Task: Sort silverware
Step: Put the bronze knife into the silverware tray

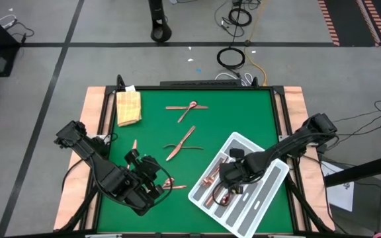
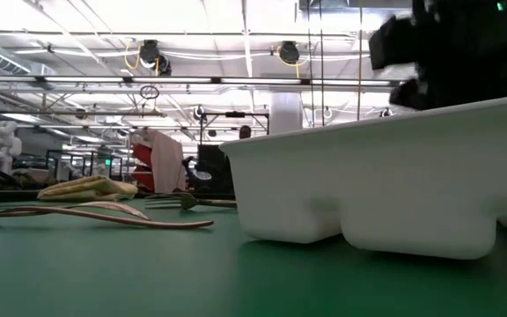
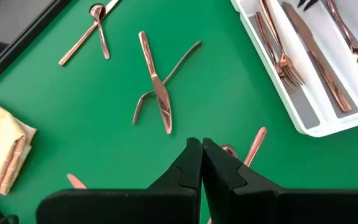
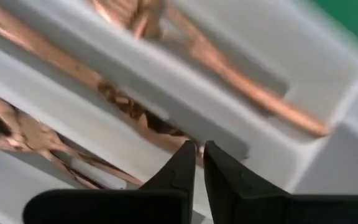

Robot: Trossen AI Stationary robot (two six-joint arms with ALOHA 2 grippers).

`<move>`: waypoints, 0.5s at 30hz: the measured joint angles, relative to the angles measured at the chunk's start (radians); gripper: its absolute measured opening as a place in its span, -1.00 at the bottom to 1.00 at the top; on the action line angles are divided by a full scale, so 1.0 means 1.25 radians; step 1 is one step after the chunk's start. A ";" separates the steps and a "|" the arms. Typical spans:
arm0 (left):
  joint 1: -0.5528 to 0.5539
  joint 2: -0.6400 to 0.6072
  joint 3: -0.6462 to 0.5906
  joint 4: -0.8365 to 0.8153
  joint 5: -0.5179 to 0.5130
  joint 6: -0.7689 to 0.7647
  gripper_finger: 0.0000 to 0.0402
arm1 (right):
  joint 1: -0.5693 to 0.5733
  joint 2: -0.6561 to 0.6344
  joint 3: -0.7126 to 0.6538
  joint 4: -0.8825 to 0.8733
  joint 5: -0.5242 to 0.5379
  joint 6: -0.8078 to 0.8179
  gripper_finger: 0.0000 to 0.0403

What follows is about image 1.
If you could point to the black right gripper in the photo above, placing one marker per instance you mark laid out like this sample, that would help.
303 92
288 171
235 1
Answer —
246 168

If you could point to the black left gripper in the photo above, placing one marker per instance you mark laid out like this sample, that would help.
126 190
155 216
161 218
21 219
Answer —
137 186

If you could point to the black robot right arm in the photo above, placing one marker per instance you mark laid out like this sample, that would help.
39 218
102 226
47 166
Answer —
293 142

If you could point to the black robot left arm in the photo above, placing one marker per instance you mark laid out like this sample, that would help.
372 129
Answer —
91 158

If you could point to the white plastic cutlery tray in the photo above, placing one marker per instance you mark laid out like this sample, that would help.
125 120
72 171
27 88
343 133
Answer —
270 185

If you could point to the yellow checked folded cloth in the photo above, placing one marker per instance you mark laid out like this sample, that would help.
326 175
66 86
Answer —
128 109

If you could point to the plywood base board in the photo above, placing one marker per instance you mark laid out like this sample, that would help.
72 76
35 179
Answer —
74 198

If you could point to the white paper label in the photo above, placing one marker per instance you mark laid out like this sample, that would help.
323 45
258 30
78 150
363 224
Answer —
130 88

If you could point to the white paper sheet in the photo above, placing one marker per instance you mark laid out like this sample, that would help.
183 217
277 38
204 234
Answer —
339 198

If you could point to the black desk beam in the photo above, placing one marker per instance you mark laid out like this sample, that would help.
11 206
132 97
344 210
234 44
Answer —
359 170

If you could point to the black round-base stand pole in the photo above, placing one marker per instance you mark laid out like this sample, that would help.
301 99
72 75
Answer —
155 10

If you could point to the black floor mat orange stripes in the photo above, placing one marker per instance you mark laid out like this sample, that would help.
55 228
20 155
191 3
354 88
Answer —
349 20

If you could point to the white power adapter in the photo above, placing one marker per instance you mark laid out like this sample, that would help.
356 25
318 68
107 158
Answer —
8 20

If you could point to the black table frame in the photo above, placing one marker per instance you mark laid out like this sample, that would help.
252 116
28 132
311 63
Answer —
190 88

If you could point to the black frame corner post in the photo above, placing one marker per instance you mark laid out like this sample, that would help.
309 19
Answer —
121 82
254 82

